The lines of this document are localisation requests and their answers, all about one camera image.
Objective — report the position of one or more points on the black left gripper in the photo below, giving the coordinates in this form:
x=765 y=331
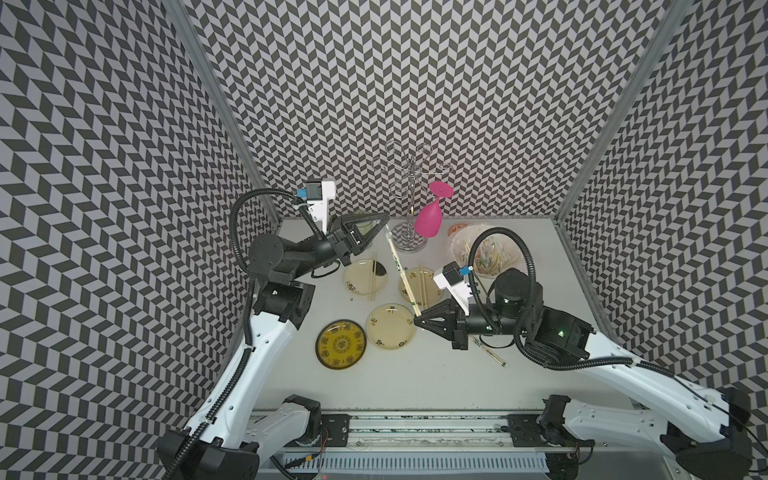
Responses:
x=347 y=238

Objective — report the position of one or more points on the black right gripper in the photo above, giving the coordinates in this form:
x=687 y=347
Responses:
x=453 y=329

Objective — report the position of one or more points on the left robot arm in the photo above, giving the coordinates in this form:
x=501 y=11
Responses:
x=213 y=443

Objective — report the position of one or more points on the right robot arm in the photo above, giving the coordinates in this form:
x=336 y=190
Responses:
x=703 y=430

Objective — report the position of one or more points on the cream plate near chopsticks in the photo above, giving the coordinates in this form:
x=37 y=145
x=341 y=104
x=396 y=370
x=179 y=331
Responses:
x=390 y=326

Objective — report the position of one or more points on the cream plate back right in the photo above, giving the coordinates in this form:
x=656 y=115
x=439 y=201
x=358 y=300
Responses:
x=434 y=293

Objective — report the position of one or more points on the cream plate back left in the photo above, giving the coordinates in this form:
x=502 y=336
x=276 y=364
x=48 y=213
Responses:
x=356 y=277

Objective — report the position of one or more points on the metal cup rack stand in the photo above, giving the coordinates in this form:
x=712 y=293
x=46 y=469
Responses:
x=411 y=165

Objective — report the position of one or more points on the pink plastic goblet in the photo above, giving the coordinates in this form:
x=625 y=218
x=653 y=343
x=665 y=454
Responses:
x=429 y=220

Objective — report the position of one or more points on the yellow dark patterned plate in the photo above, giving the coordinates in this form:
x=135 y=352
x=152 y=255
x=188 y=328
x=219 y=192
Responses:
x=341 y=344

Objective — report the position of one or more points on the orange patterned white bowl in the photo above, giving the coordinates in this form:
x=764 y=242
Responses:
x=456 y=228

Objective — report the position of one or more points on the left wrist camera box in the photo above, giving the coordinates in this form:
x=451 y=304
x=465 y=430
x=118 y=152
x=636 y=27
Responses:
x=318 y=194

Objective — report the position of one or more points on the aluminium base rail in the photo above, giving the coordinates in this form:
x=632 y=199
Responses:
x=455 y=444

